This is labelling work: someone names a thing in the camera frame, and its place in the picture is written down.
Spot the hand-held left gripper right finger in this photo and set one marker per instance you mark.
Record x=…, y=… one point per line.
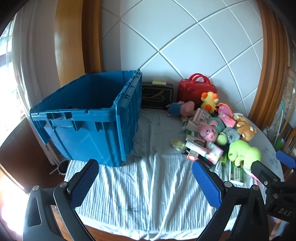
x=206, y=185

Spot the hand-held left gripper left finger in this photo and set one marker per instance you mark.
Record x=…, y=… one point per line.
x=83, y=183

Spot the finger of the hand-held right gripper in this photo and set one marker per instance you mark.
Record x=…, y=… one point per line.
x=263, y=171
x=286, y=160

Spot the green plush toy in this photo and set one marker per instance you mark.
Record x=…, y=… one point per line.
x=242, y=150

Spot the blue plastic crate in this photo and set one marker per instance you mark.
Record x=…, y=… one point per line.
x=87, y=139

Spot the red white packet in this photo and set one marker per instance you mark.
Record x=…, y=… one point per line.
x=249, y=173

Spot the grey round pot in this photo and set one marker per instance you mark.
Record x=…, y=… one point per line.
x=63, y=169

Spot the green white box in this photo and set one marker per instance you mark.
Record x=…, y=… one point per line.
x=236, y=173

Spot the small box red spot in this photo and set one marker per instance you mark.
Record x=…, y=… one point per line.
x=192, y=157

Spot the pink white pack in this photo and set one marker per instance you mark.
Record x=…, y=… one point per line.
x=214, y=153

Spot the white red box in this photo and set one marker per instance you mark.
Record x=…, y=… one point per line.
x=196, y=148

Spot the teal plastic tube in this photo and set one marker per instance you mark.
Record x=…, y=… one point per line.
x=278, y=120

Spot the brown bear plush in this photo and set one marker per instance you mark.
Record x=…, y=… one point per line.
x=246, y=131

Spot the small green ball plush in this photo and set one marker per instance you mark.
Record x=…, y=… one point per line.
x=221, y=139

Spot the grey plush toy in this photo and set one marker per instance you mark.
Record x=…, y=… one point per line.
x=231, y=135

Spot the clear plastic bag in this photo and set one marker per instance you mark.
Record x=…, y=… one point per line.
x=288, y=109

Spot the pink mouse plush teal ears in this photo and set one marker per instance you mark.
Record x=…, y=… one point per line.
x=208, y=132

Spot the striped light blue cloth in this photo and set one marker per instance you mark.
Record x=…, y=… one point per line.
x=150, y=185

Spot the pink box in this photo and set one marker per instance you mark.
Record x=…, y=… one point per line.
x=227, y=120

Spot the pink white carton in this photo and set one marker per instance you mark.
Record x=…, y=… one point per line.
x=201, y=115

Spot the pink orange plush purse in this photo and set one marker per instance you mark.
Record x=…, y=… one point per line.
x=225, y=109

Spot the pink pig plush blue clothes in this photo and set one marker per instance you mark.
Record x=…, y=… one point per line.
x=178, y=109

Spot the yellow plush orange cheeks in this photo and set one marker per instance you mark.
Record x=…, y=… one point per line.
x=209, y=102

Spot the red hard case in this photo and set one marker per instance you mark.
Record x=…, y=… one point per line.
x=189, y=92

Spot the black box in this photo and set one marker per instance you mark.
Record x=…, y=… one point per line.
x=157, y=97

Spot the yellow sticky note pad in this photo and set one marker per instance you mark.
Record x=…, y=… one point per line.
x=159, y=83

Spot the white curtain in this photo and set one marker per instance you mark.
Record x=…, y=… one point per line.
x=34, y=46

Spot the window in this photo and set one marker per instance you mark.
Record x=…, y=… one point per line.
x=5, y=58

